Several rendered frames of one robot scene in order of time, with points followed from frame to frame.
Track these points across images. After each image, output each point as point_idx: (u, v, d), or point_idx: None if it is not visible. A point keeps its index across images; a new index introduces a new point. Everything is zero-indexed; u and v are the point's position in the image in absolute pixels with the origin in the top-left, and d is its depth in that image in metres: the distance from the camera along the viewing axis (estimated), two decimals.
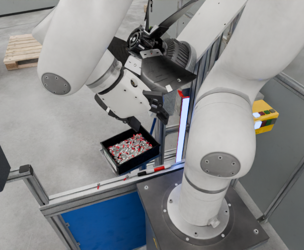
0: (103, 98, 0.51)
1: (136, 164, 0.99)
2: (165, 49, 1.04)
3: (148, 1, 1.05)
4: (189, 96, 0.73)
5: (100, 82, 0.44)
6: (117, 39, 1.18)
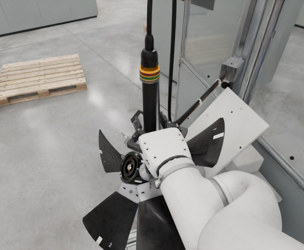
0: (184, 150, 0.48)
1: None
2: None
3: None
4: None
5: (172, 168, 0.42)
6: (110, 146, 0.99)
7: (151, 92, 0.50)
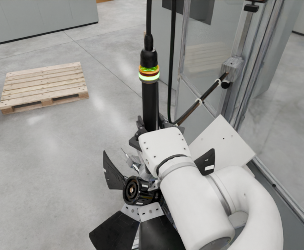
0: (184, 149, 0.48)
1: None
2: None
3: None
4: None
5: (172, 167, 0.42)
6: (114, 167, 1.09)
7: (151, 92, 0.50)
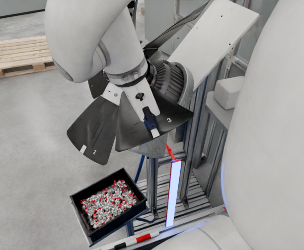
0: None
1: (116, 226, 0.76)
2: (154, 76, 0.82)
3: (132, 15, 0.82)
4: (181, 159, 0.51)
5: (109, 76, 0.44)
6: None
7: None
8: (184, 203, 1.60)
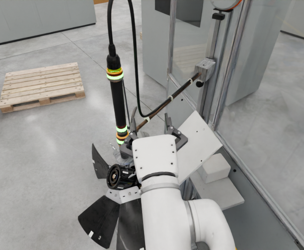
0: (170, 164, 0.49)
1: None
2: None
3: None
4: None
5: (151, 186, 0.45)
6: None
7: (117, 89, 0.62)
8: None
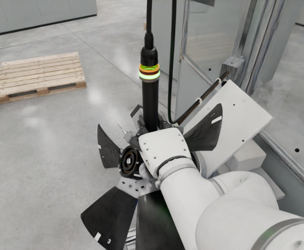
0: (184, 150, 0.48)
1: None
2: None
3: None
4: None
5: (172, 168, 0.42)
6: None
7: (151, 91, 0.49)
8: None
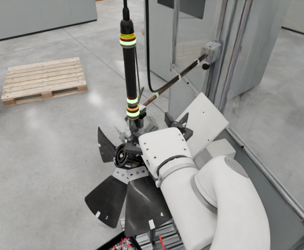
0: (184, 150, 0.48)
1: None
2: None
3: None
4: None
5: (172, 168, 0.42)
6: None
7: (129, 55, 0.63)
8: (178, 235, 1.87)
